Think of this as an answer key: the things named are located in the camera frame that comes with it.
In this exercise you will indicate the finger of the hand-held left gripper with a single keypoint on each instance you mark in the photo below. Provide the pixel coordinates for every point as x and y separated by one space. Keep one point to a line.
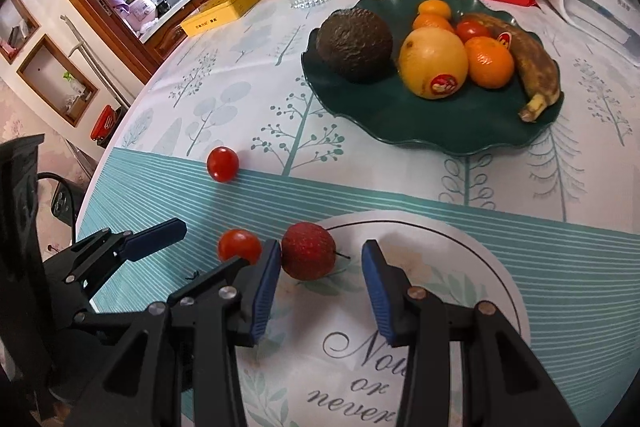
210 282
155 236

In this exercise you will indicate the teal striped placemat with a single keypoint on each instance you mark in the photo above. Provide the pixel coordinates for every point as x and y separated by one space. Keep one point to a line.
150 187

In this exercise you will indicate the dark green scalloped plate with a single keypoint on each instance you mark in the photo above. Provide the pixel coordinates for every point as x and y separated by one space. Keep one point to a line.
400 117

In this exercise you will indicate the brown spotted banana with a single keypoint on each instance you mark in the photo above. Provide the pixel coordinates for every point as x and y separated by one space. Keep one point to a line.
535 57

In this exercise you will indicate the white printed plate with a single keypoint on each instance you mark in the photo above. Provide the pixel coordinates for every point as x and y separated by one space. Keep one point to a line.
450 257

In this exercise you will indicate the yellow grapefruit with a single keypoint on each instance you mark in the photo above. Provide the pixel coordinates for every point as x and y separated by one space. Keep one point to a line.
432 62

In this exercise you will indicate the red cherry tomato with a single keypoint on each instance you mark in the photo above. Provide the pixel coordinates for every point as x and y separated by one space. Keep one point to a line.
239 246
472 31
222 163

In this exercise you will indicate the red container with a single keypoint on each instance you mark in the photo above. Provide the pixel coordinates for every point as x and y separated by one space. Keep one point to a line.
103 123

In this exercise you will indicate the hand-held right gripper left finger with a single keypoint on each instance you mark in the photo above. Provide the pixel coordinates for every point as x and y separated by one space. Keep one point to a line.
262 297

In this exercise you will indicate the yellow flat box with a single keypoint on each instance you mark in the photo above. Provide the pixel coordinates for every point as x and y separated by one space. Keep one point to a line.
220 9

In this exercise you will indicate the red lychee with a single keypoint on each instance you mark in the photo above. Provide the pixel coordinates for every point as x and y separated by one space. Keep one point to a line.
307 252

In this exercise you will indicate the black chair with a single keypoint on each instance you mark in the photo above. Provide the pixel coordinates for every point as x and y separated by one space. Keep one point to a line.
62 202

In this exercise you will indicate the dark avocado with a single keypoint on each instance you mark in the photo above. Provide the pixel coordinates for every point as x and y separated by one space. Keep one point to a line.
355 44

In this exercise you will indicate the orange mandarin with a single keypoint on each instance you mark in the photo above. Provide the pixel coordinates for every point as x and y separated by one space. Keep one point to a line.
432 19
490 62

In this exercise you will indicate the small dark stem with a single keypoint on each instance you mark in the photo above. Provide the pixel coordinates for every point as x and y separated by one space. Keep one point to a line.
192 277

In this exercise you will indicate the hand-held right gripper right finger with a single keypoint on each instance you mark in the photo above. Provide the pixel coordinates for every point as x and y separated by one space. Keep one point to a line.
380 297

